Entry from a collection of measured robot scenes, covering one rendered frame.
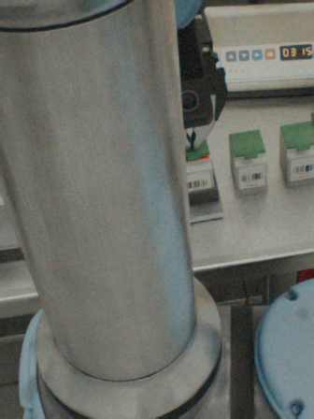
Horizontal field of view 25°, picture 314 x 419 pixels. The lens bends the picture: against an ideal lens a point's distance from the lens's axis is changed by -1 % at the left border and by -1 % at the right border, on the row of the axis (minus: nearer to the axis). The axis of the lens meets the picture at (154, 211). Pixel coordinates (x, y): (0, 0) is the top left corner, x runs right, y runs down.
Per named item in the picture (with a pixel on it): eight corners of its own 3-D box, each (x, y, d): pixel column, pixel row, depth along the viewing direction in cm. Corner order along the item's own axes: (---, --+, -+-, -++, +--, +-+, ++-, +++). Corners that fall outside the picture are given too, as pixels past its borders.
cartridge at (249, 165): (236, 196, 91) (235, 160, 85) (230, 168, 94) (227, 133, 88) (267, 191, 91) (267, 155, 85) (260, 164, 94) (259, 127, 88)
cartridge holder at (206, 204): (180, 225, 89) (178, 207, 86) (171, 172, 95) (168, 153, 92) (223, 218, 89) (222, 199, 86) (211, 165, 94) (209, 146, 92)
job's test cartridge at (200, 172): (183, 203, 89) (178, 169, 84) (178, 175, 92) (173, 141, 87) (215, 198, 89) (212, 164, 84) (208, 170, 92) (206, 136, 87)
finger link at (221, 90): (226, 110, 81) (223, 50, 75) (229, 120, 80) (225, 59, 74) (186, 117, 82) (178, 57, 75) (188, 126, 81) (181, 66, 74)
